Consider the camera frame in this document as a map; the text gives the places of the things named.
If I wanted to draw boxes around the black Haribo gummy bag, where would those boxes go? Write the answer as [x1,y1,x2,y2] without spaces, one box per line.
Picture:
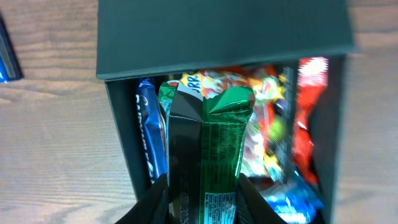
[175,64,295,182]

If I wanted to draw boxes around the blue Eclipse mint box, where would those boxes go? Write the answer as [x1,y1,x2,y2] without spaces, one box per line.
[0,15,24,83]

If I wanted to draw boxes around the red candy bag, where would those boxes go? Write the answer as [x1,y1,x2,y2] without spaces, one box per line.
[292,57,328,185]

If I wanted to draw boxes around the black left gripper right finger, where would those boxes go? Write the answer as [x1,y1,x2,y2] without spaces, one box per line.
[236,174,285,224]

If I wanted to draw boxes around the green white candy stick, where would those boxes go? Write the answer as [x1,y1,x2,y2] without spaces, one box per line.
[159,83,255,224]

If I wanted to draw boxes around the purple Dairy Milk bar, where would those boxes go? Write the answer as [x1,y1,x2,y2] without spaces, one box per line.
[136,78,167,184]

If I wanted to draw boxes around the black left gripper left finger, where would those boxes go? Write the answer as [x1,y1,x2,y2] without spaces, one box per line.
[115,174,169,224]

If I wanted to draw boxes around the blue cookie pack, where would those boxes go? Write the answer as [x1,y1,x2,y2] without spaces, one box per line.
[260,170,323,224]

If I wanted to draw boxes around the black box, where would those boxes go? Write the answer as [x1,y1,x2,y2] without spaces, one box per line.
[96,0,354,223]

